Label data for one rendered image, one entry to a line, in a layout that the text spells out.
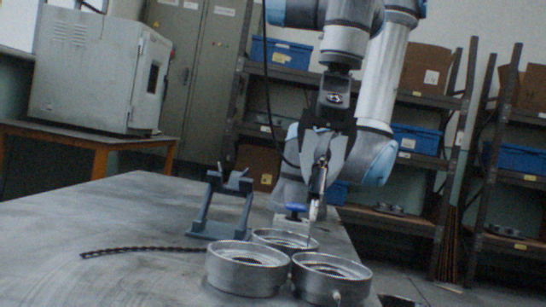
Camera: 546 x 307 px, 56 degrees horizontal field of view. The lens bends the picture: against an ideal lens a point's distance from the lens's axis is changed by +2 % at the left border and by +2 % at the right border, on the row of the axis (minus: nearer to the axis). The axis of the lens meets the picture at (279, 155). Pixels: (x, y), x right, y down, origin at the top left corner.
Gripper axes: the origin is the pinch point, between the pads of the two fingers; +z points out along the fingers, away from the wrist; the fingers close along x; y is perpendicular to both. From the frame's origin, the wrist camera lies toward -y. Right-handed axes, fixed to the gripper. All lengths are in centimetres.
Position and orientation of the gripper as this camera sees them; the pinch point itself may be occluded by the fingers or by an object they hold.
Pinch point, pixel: (317, 179)
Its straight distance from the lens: 80.9
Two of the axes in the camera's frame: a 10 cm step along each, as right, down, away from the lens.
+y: 0.8, -0.4, 10.0
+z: -1.8, 9.8, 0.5
